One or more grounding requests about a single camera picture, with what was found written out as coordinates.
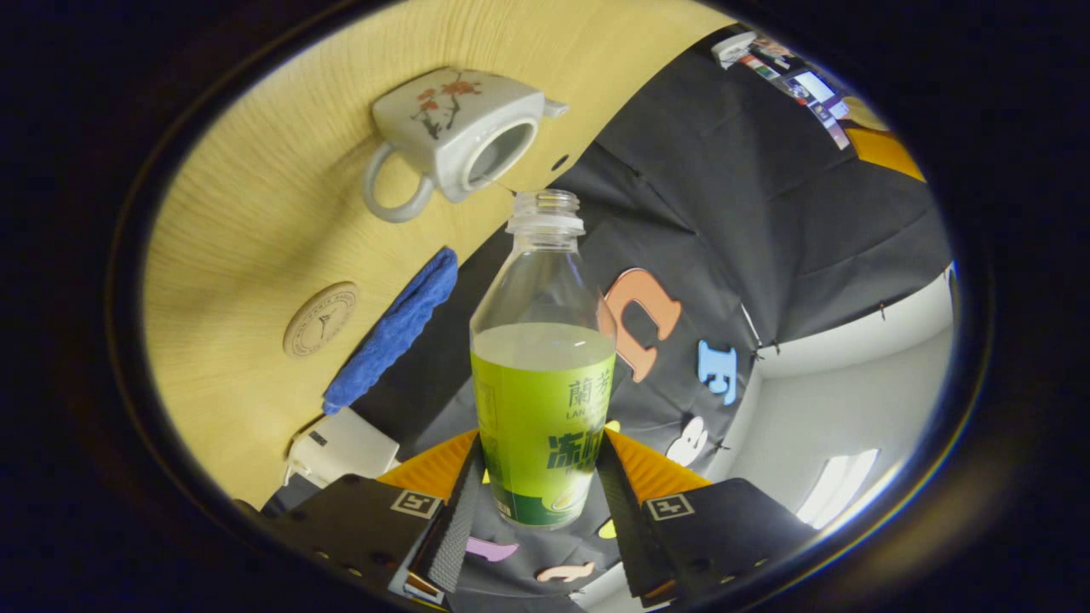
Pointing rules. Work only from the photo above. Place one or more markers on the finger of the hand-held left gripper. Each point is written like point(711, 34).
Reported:
point(886, 151)

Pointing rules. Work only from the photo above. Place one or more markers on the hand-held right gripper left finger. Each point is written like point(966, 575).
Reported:
point(358, 528)

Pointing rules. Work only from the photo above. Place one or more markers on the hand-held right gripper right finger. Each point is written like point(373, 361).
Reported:
point(732, 528)

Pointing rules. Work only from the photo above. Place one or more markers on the round cork coaster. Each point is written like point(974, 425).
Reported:
point(321, 319)

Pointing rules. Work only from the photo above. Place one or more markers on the green label water bottle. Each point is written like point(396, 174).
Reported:
point(541, 400)

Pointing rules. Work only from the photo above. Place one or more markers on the white floral teacup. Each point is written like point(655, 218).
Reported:
point(434, 128)

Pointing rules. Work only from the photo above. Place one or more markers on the white toaster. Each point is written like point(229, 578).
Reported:
point(349, 447)

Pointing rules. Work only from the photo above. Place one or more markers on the computer monitor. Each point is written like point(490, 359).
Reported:
point(813, 85)

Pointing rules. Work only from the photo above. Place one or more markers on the ceiling light panel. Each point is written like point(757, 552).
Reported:
point(834, 489)

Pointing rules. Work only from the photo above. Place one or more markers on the white power strip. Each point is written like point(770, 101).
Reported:
point(732, 47)

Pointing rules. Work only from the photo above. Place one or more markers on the blue towel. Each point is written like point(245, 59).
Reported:
point(392, 332)

